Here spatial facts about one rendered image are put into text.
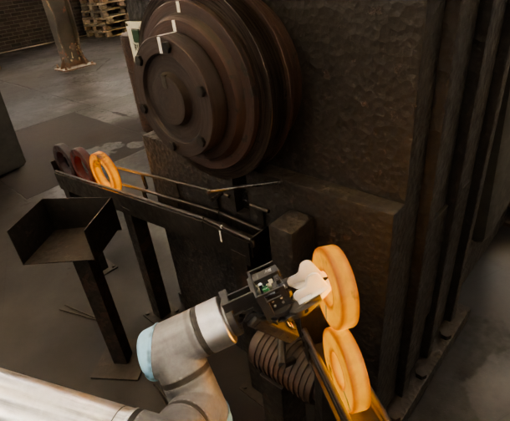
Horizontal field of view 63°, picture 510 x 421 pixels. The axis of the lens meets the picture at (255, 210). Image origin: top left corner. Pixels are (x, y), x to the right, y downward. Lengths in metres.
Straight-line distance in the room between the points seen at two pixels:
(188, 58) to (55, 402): 0.67
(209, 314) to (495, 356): 1.38
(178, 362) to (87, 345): 1.31
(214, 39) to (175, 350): 0.62
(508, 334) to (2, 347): 2.15
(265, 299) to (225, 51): 0.51
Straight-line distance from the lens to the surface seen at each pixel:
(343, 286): 0.73
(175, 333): 0.76
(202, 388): 0.78
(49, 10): 7.94
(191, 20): 0.99
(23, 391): 0.79
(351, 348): 0.79
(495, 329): 2.02
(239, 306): 0.74
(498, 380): 1.85
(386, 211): 0.98
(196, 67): 0.92
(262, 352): 1.14
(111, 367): 1.91
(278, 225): 1.06
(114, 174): 1.73
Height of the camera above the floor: 1.39
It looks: 32 degrees down
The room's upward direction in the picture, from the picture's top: 6 degrees counter-clockwise
